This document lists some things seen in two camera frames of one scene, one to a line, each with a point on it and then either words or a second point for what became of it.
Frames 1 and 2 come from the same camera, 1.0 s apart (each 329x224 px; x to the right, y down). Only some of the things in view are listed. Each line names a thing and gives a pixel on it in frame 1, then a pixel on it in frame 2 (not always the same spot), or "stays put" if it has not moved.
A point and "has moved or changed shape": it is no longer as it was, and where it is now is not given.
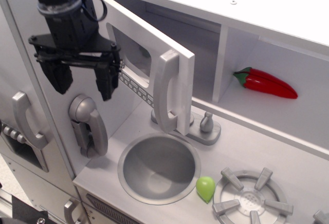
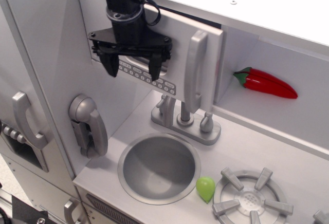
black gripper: x=73 y=37 → x=132 y=36
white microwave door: x=162 y=69 has moved or changed shape
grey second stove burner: x=321 y=217 stays put
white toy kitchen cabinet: x=221 y=116 stays put
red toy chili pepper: x=253 y=79 stays put
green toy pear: x=205 y=187 stays put
